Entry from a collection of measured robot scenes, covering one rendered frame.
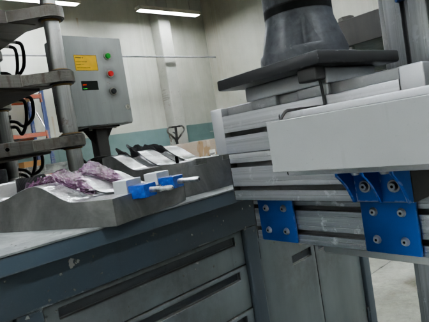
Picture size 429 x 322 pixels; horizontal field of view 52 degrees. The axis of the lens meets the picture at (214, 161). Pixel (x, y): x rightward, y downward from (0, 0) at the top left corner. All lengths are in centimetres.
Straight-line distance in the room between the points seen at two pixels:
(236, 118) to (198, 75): 957
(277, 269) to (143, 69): 830
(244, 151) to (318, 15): 27
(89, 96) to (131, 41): 752
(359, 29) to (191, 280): 445
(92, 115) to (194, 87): 828
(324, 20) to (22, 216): 75
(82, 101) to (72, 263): 115
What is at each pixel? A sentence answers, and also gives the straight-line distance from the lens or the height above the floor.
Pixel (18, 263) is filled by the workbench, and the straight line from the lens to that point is 86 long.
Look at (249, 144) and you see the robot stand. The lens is 81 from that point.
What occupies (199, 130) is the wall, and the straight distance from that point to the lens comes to 1013.
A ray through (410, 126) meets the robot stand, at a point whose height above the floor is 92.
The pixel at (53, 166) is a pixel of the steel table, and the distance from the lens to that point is 492.
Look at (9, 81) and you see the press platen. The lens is 183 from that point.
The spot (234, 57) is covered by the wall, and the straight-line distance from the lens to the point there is 1012.
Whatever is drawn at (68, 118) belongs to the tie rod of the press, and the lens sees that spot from 181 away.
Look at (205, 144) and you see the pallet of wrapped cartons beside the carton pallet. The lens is 517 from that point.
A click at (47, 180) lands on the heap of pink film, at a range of 107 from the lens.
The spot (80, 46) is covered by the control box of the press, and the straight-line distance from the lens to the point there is 206.
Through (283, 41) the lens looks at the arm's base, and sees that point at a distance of 74.
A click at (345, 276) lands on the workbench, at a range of 176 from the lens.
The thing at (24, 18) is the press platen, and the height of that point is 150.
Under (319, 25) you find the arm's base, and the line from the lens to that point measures 75.
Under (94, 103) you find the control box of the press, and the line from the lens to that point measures 203.
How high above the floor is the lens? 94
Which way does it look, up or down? 3 degrees down
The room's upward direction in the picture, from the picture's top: 9 degrees counter-clockwise
